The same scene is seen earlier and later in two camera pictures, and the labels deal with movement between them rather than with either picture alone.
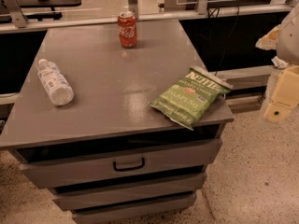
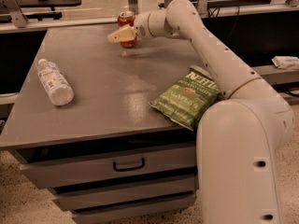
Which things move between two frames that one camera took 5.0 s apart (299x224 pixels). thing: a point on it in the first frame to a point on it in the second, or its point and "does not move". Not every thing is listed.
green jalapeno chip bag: [191, 98] does not move
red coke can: [127, 28] does not move
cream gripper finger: [286, 95] to [124, 34]
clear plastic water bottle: [55, 83] does not move
